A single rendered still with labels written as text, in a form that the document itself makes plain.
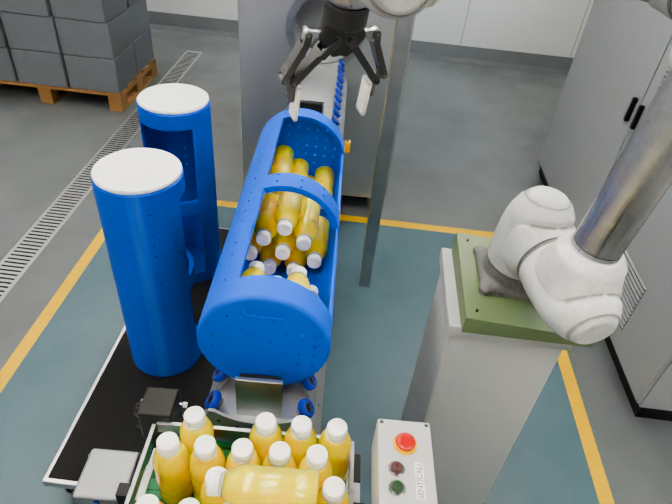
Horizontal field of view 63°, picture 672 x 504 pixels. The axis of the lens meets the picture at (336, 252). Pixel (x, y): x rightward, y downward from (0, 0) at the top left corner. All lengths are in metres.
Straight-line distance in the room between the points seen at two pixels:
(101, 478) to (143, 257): 0.82
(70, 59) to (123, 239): 2.98
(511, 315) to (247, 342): 0.65
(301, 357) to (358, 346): 1.47
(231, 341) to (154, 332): 1.00
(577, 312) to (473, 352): 0.39
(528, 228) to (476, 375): 0.47
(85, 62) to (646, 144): 4.12
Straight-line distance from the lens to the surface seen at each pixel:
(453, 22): 6.18
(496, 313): 1.42
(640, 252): 2.83
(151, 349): 2.24
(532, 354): 1.54
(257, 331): 1.15
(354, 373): 2.55
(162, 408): 1.22
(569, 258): 1.21
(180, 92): 2.40
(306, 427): 1.08
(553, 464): 2.53
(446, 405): 1.69
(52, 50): 4.78
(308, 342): 1.16
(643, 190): 1.12
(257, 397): 1.22
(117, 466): 1.34
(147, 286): 2.00
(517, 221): 1.35
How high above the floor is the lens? 1.99
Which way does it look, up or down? 39 degrees down
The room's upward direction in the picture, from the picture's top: 6 degrees clockwise
